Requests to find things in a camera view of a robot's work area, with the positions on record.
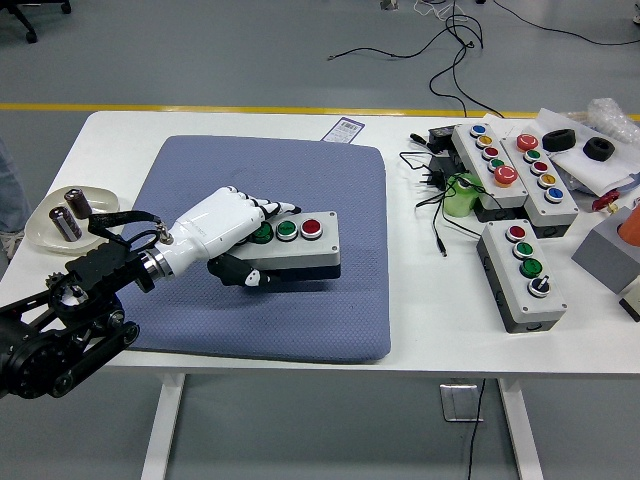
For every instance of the orange cylinder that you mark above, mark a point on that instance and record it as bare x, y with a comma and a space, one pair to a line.
632, 227

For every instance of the white table leg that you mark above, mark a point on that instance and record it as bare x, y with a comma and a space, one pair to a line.
160, 430
522, 435

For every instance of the light green tape roll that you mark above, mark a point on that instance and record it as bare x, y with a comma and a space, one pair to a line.
457, 202

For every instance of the black power adapter box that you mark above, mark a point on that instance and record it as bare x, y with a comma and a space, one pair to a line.
442, 137

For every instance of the white paper sheet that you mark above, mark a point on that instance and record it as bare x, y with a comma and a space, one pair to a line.
590, 170

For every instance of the grey four-button control box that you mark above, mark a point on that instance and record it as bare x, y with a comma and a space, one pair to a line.
315, 252
505, 280

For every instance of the purple and white label card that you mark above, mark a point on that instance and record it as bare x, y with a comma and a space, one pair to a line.
344, 129

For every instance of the blue-grey padded mat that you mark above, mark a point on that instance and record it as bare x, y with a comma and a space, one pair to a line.
310, 320

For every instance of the black office chair base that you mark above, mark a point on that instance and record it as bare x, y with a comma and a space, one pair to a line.
25, 15

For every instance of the red knob part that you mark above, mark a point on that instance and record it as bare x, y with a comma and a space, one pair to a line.
604, 201

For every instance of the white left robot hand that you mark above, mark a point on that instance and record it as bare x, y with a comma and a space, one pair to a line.
215, 220

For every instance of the grey five-button box, mushroom end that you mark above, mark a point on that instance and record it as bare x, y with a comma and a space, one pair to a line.
552, 210

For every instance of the grey block box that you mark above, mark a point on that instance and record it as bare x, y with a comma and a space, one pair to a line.
605, 255

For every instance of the dark brown cylindrical capacitor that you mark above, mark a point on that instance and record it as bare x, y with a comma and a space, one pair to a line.
79, 202
66, 223

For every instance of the clear bubble wrap bag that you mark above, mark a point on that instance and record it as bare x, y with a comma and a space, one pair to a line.
612, 117

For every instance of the grey five-button box, blue end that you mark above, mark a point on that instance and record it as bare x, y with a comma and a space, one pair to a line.
475, 152

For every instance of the small white and black box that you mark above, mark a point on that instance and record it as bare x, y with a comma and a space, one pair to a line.
632, 300

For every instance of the silver floor socket plate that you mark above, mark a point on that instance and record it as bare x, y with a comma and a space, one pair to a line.
452, 407

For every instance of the plain black gear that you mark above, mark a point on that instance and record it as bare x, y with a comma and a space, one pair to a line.
52, 280

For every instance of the person's leg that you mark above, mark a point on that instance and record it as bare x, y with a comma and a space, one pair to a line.
10, 200

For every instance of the cream shallow dish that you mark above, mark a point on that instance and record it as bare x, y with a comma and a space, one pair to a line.
100, 200

